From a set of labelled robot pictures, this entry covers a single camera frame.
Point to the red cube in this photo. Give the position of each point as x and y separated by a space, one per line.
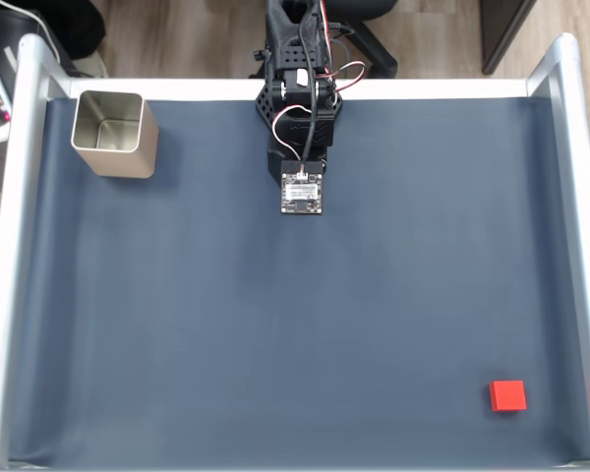
508 395

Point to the square metal tin container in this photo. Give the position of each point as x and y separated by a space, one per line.
128 159

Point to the blue-grey table mat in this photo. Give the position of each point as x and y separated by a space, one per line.
275 319

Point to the dark wooden cabinet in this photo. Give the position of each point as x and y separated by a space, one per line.
501 29

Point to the dark grey case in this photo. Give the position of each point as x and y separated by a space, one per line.
10 29

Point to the bare circuit board camera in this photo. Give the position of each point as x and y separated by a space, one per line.
302 192

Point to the silver aluminium table frame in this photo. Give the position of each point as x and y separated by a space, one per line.
29 98

